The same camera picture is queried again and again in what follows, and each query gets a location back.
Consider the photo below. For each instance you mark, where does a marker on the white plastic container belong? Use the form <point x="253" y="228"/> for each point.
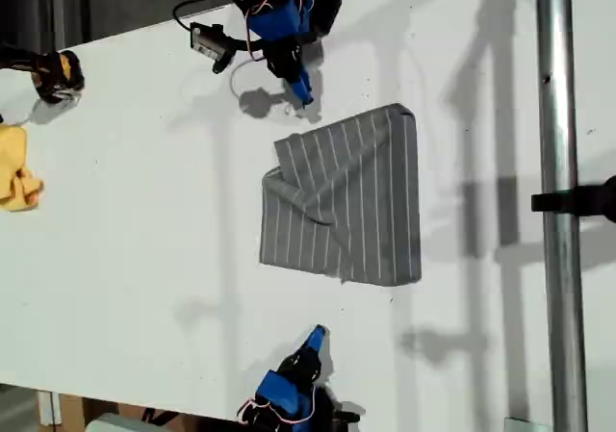
<point x="110" y="423"/>

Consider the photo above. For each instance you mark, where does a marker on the grey white-striped towel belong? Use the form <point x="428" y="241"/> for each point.
<point x="366" y="201"/>

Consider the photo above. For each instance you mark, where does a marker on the yellow cloth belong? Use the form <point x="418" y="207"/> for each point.
<point x="14" y="162"/>

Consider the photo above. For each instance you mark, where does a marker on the short black camera stalk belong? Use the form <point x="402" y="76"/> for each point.
<point x="240" y="49"/>

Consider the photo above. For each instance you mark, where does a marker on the black clamp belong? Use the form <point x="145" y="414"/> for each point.
<point x="577" y="201"/>

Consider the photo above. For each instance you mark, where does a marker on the brown cardboard box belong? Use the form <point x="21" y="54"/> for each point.
<point x="72" y="408"/>

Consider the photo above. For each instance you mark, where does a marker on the white table leg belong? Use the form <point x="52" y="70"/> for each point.
<point x="48" y="408"/>

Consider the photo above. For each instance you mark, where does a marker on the steel post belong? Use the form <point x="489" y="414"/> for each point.
<point x="558" y="114"/>

